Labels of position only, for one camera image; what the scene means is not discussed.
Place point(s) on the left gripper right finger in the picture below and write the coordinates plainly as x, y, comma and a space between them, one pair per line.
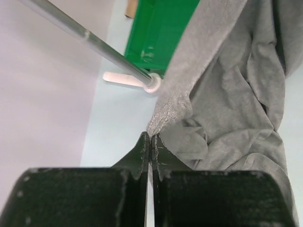
188, 198

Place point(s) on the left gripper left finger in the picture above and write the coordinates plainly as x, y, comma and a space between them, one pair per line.
82, 197

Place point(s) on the grey t shirt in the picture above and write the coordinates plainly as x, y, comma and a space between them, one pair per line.
223, 94

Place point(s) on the beige t shirt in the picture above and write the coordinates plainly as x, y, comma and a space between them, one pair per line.
131, 8

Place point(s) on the metal clothes rack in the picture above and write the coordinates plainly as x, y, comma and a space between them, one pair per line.
135, 76

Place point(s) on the green plastic bin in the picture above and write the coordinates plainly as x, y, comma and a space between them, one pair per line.
156, 31

